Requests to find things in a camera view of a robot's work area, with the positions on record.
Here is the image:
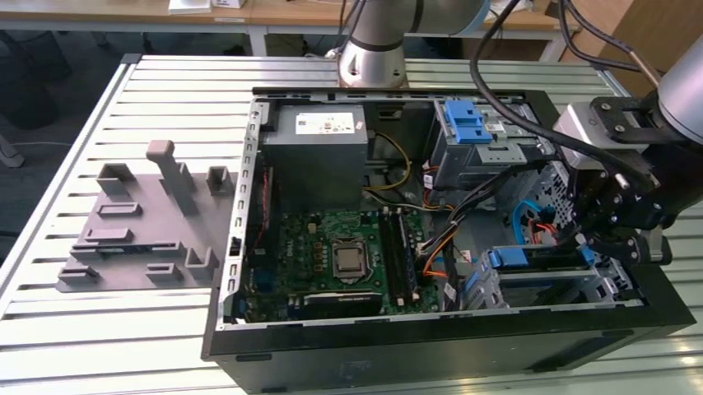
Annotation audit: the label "robot cable with braided end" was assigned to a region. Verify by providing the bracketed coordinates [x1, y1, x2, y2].
[559, 0, 663, 83]

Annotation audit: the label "black connector with orange wires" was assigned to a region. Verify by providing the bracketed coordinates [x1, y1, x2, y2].
[529, 199, 575, 248]

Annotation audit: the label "black RAM slot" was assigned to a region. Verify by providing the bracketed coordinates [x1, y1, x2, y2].
[380, 208, 412, 308]

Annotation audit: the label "black office chair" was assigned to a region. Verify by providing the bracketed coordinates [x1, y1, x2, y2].
[0, 30, 72, 128]

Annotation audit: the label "blue wire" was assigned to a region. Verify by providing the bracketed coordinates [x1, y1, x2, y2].
[509, 196, 551, 248]

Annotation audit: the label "yellow wires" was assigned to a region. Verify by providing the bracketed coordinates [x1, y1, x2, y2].
[364, 131, 413, 193]

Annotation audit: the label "RAM stick with chips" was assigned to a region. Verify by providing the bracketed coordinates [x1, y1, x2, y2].
[395, 209, 424, 304]

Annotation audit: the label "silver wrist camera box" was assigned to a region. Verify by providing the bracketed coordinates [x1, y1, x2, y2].
[551, 102, 625, 170]

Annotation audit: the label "green motherboard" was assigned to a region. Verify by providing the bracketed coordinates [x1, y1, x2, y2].
[240, 207, 440, 320]

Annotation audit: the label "black PC case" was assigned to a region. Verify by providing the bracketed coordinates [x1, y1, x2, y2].
[200, 86, 697, 394]

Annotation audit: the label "orange yellow wire bundle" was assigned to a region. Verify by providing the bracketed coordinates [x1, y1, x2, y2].
[420, 228, 460, 281]

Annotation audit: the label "grey power supply unit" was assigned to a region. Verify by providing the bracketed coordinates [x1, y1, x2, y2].
[260, 104, 369, 211]

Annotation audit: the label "hard disk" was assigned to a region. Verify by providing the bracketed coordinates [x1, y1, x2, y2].
[488, 244, 595, 273]

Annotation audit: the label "blue drive latch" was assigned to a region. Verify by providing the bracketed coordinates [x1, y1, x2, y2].
[444, 100, 493, 145]

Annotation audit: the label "wooden cabinet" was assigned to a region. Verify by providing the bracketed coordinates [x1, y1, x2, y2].
[564, 0, 703, 87]

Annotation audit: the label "metal optical drive cage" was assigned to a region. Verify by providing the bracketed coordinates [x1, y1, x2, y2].
[431, 98, 556, 190]

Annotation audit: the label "metal disk bay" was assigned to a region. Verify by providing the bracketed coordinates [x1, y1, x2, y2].
[464, 244, 644, 309]

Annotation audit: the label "large white box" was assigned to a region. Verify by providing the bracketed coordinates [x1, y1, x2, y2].
[167, 0, 213, 16]

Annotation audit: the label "black graphics card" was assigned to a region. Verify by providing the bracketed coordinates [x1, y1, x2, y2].
[288, 290, 383, 320]

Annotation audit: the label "black cable bundle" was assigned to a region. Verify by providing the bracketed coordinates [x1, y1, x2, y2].
[416, 162, 544, 264]

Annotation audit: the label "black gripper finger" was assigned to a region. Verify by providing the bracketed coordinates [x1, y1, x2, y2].
[573, 193, 665, 244]
[581, 232, 672, 267]

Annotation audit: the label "silver CPU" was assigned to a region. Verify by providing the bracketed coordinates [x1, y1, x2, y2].
[333, 245, 365, 277]

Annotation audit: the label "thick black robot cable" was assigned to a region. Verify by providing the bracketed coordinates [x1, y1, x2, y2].
[469, 0, 660, 188]

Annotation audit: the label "white furniture foot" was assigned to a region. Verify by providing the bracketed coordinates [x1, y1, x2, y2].
[0, 135, 26, 168]

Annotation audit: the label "grey parts rack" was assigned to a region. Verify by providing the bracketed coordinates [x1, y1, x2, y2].
[56, 139, 243, 295]

